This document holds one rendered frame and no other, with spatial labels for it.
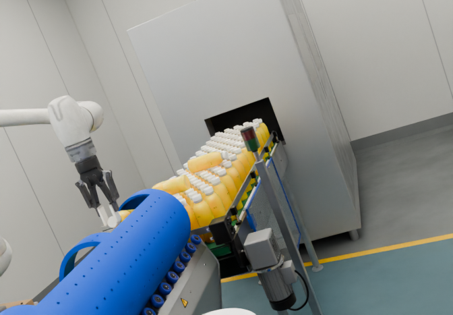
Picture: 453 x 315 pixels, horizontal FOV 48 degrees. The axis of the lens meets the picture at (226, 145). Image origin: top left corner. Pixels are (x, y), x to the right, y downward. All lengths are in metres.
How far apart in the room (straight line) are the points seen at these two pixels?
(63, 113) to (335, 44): 4.47
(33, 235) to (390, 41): 4.13
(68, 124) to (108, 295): 0.57
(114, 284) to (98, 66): 5.60
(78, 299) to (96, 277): 0.10
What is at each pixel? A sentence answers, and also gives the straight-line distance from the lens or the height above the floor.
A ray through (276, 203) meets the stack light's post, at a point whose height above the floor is 0.89.
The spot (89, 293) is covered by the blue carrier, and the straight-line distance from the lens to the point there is 1.38.
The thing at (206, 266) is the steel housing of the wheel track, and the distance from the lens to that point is 2.03.
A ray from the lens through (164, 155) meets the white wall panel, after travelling 6.75.
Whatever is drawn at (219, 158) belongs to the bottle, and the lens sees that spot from 2.50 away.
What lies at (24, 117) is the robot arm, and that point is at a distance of 1.88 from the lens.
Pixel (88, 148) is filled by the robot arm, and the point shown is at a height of 1.48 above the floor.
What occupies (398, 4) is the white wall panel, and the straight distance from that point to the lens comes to 5.77.
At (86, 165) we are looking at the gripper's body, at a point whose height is 1.43.
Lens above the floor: 1.60
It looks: 10 degrees down
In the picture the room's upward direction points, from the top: 22 degrees counter-clockwise
